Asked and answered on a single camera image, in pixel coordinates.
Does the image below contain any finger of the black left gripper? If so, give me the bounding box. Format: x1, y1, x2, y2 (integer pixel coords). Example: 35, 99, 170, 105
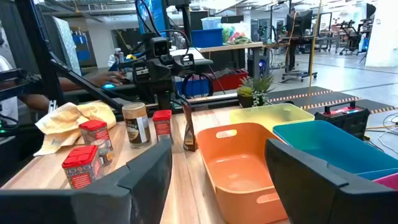
132, 60, 150, 83
180, 53, 196, 75

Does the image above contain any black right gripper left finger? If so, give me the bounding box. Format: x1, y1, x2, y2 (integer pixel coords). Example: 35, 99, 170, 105
0, 139, 173, 224

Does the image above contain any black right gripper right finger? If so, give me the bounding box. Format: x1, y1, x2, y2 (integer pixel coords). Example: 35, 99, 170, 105
265, 138, 398, 224

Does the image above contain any red-lidded patterned spice tin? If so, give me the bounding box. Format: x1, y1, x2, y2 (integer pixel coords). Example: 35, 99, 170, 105
152, 109, 174, 144
78, 119, 114, 156
62, 144, 105, 190

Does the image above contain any tall tan-lidded spice jar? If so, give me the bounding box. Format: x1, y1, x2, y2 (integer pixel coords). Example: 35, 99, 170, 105
121, 102, 152, 149

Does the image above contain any brown spice pouch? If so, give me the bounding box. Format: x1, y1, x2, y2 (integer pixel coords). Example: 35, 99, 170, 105
182, 104, 198, 152

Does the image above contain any person's forearm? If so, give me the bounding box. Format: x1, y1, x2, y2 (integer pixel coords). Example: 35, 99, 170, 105
19, 77, 100, 111

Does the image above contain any black computer desk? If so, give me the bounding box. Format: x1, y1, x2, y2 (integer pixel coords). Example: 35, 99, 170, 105
60, 81, 147, 103

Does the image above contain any blue crate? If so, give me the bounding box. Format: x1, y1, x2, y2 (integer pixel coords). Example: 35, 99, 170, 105
175, 79, 213, 97

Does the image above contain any clear plastic bottle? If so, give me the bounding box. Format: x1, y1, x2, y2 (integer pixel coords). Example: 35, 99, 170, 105
114, 47, 125, 65

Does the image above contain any blue storage tote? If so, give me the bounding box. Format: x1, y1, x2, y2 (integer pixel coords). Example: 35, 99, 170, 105
191, 28, 224, 49

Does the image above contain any person's hand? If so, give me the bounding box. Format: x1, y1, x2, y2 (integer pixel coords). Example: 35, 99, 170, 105
90, 70, 126, 88

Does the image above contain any clear storage tub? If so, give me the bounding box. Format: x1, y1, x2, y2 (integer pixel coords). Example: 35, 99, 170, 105
201, 16, 223, 30

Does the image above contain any wooden workbench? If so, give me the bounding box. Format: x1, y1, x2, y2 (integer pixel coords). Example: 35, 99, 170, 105
198, 42, 290, 78

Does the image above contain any red crate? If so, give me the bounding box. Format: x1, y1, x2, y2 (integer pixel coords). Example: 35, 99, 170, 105
211, 68, 249, 93

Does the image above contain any teal plastic bin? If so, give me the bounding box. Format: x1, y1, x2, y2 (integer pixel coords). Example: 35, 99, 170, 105
272, 120, 398, 180

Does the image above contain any blue banner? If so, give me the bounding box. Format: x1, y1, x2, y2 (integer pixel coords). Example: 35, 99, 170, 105
136, 0, 168, 35

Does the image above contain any pile of colourful items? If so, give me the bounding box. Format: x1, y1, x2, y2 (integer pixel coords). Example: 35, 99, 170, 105
222, 27, 253, 46

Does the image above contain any pink plastic bin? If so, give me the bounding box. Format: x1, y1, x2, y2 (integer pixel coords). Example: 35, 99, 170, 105
372, 173, 398, 191

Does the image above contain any potted succulent plant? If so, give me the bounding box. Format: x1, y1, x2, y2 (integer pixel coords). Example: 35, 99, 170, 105
236, 74, 276, 109

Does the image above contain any black and red toolbox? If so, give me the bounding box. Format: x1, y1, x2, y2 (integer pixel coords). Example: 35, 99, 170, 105
313, 101, 371, 141

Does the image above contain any white quilted panel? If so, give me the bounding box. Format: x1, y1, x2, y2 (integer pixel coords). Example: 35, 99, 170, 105
52, 17, 82, 76

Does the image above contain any yellow checked cloth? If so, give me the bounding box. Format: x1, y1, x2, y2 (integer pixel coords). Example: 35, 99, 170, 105
33, 101, 118, 157

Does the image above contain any orange plastic bin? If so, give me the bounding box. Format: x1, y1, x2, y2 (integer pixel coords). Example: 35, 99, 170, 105
197, 122, 290, 224

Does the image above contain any yellow plastic bin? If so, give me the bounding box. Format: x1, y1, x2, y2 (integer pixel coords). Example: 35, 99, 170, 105
229, 103, 315, 133

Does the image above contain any hazard striped floor ramp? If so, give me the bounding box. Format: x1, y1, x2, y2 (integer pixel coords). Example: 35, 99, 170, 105
266, 86, 334, 104
306, 91, 397, 115

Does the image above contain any black monitor cart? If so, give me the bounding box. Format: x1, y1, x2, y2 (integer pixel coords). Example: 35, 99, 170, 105
281, 9, 318, 83

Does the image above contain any person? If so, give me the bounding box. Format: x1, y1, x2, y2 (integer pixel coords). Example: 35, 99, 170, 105
0, 55, 19, 125

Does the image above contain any black robot workstation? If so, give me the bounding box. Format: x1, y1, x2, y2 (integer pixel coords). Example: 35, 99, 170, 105
337, 18, 376, 57

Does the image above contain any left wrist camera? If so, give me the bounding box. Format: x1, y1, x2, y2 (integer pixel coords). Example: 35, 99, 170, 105
150, 36, 171, 59

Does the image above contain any yellow hanging cable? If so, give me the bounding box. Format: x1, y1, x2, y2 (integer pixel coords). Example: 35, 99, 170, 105
306, 0, 323, 106

